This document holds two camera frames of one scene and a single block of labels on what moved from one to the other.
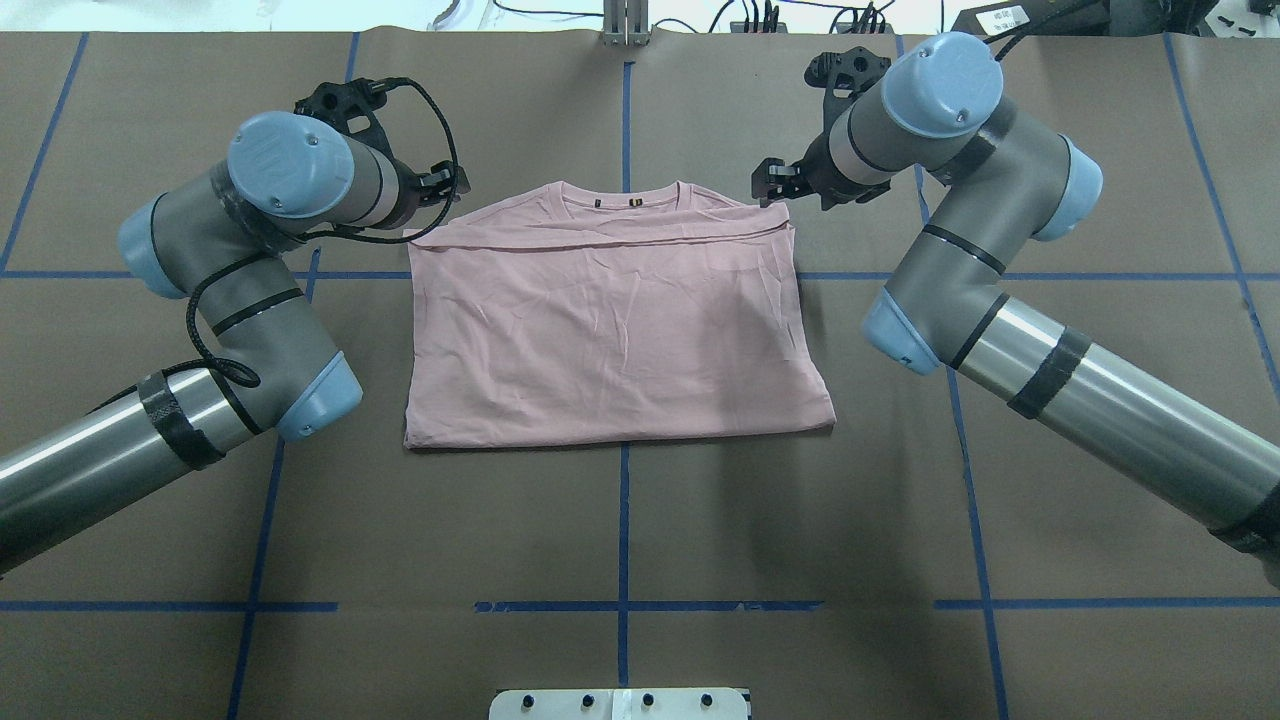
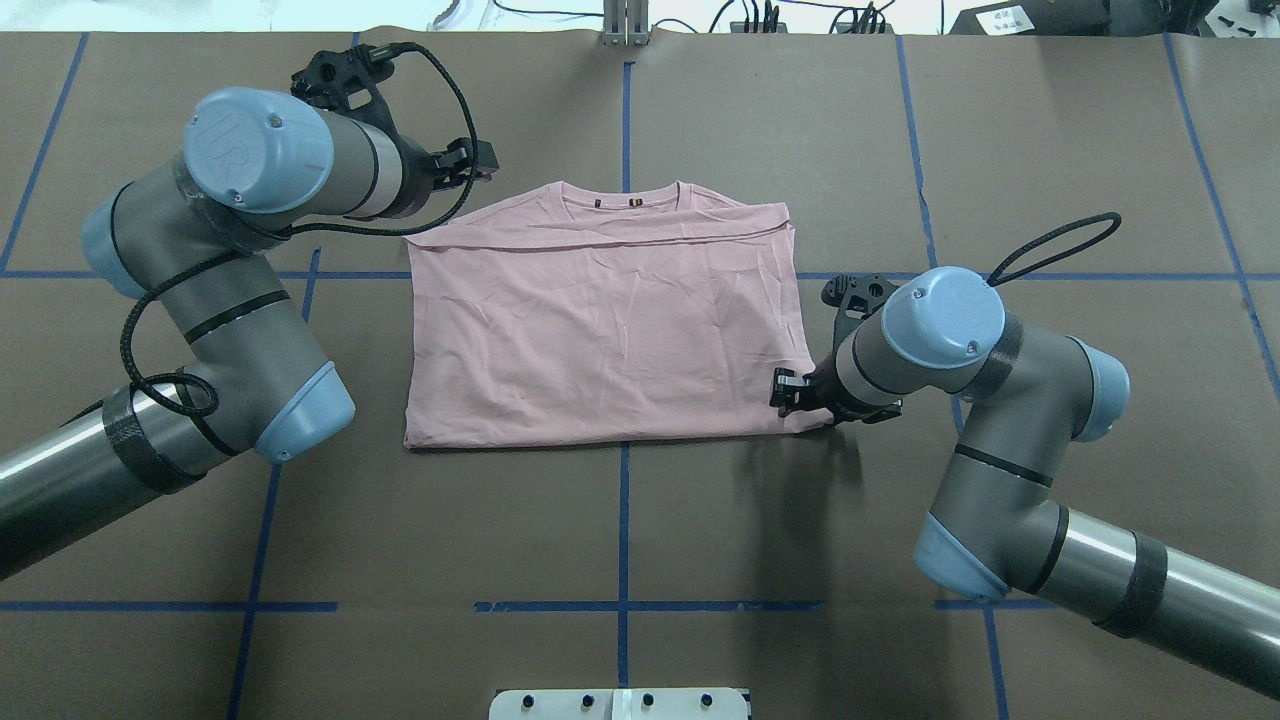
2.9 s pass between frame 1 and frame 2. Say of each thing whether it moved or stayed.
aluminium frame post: stayed
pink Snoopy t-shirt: stayed
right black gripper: moved
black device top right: stayed
